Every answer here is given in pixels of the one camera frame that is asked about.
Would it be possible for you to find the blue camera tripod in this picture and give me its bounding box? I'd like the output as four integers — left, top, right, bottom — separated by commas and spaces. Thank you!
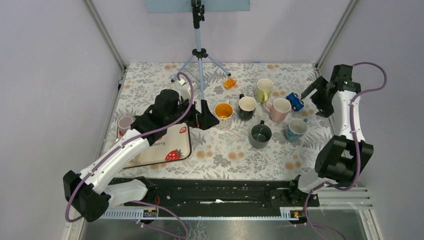
178, 0, 232, 100

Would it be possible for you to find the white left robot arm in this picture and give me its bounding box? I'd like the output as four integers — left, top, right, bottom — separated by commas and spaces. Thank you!
63, 89, 220, 223

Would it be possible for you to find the small orange toy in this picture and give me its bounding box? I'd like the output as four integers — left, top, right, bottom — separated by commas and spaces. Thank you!
223, 78, 237, 90

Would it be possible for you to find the floral tablecloth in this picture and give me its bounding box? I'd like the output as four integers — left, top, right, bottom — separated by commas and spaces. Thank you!
104, 63, 333, 180

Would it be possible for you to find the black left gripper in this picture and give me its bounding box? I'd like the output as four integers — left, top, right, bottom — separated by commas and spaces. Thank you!
165, 95, 220, 130

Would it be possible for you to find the blue toy car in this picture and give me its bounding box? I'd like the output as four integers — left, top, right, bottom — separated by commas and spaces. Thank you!
285, 92, 304, 112

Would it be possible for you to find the yellow mug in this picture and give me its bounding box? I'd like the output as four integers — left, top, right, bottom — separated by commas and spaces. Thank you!
255, 78, 274, 103

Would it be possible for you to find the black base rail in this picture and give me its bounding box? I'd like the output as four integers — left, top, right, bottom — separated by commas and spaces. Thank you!
138, 176, 320, 218

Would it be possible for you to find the black mug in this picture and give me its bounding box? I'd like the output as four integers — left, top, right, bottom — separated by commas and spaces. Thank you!
238, 93, 257, 121

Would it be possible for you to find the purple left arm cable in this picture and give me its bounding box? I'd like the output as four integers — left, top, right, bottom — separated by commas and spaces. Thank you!
64, 72, 195, 223

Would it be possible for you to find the blue board on wall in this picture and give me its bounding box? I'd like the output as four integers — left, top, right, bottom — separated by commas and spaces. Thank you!
143, 0, 251, 13

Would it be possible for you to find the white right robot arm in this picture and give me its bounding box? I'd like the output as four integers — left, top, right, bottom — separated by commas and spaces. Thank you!
286, 64, 374, 206

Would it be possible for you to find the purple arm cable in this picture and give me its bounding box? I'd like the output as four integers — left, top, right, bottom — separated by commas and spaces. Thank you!
64, 72, 195, 223
303, 61, 388, 240

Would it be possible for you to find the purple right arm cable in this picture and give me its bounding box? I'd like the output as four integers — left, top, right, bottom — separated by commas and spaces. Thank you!
303, 61, 388, 240

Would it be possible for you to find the pink mug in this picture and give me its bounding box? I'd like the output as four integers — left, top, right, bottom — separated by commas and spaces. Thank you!
264, 98, 292, 123

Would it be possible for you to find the floral mug orange inside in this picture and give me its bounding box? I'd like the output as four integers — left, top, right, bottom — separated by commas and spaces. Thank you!
214, 102, 234, 131

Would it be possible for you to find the grey mug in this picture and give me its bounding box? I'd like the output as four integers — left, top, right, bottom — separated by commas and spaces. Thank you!
248, 120, 272, 149

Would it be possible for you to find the blue mug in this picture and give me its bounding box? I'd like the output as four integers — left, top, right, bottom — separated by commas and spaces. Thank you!
285, 118, 308, 142

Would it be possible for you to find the strawberry print tray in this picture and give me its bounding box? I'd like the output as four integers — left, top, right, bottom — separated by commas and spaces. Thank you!
125, 123, 192, 169

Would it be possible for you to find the purple cup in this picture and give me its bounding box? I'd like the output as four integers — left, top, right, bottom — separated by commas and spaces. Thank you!
117, 115, 135, 138

